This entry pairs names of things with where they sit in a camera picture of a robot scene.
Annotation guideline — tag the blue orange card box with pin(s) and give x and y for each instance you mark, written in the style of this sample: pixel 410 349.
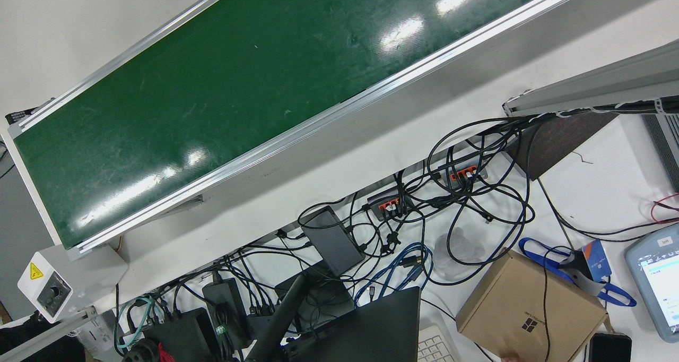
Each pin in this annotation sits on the blue orange card box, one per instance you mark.
pixel 597 258

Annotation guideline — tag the white conveyor control box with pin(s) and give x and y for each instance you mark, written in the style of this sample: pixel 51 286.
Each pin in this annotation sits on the white conveyor control box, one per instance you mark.
pixel 48 287

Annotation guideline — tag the grey black badge holder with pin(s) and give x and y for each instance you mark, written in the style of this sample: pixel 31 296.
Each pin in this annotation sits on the grey black badge holder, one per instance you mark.
pixel 575 261

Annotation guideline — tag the grey ribbed panel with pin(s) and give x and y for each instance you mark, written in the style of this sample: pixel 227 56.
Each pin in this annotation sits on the grey ribbed panel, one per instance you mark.
pixel 666 144

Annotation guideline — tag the aluminium profile beam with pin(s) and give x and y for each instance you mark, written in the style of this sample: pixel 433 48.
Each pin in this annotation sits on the aluminium profile beam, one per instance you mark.
pixel 610 83

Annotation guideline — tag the long power strip orange switches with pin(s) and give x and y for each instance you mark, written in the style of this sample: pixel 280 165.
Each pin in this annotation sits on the long power strip orange switches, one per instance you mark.
pixel 467 173

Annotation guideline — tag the black phone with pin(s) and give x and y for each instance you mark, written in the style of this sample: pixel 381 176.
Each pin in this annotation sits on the black phone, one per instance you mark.
pixel 610 348

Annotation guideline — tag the brown board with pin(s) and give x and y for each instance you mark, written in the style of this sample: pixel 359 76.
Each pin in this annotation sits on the brown board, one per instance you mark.
pixel 557 144

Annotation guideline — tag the black device box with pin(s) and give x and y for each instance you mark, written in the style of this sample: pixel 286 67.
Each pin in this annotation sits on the black device box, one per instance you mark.
pixel 185 335

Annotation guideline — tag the grey teach pendant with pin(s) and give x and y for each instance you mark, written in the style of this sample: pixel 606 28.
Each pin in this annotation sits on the grey teach pendant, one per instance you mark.
pixel 658 282

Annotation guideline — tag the black mounting pole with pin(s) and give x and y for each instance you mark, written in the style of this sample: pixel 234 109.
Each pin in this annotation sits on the black mounting pole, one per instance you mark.
pixel 281 314

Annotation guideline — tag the small power strip orange switches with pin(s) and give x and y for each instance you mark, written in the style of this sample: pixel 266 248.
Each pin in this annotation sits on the small power strip orange switches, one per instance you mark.
pixel 390 203

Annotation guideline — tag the clear plastic bag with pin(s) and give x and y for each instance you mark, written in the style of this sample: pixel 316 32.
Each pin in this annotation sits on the clear plastic bag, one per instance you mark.
pixel 461 245

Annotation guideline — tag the black power adapter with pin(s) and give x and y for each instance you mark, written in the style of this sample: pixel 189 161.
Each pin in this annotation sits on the black power adapter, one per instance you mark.
pixel 225 303

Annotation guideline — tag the black monitor with stand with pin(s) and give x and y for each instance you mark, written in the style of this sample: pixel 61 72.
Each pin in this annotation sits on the black monitor with stand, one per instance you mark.
pixel 371 330

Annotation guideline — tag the white keyboard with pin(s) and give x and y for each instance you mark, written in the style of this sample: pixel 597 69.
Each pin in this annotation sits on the white keyboard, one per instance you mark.
pixel 437 348

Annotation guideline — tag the brown cardboard box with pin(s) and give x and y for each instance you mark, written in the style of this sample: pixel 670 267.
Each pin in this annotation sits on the brown cardboard box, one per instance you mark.
pixel 520 309

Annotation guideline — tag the green conveyor belt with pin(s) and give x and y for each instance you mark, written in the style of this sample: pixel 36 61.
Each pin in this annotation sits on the green conveyor belt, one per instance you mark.
pixel 212 102

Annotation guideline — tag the dark grey docking hub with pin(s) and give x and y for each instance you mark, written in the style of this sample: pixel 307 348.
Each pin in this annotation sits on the dark grey docking hub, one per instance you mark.
pixel 331 240

